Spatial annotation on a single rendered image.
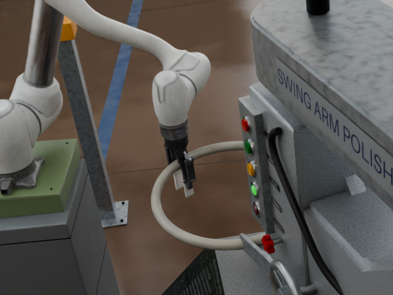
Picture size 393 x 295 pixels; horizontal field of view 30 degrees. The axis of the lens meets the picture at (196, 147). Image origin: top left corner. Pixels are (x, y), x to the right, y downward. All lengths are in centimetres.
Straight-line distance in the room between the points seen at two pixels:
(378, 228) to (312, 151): 17
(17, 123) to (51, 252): 45
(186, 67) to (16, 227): 78
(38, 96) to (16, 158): 23
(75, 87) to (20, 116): 94
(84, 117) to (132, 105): 136
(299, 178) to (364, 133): 33
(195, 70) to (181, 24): 361
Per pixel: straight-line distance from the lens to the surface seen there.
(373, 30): 121
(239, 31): 559
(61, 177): 255
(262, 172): 142
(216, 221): 362
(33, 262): 257
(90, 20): 218
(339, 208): 131
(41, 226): 247
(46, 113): 259
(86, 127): 348
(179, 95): 216
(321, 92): 108
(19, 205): 252
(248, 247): 197
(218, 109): 455
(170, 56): 229
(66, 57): 332
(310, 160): 129
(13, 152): 248
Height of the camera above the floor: 220
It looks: 32 degrees down
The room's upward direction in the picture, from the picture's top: 9 degrees counter-clockwise
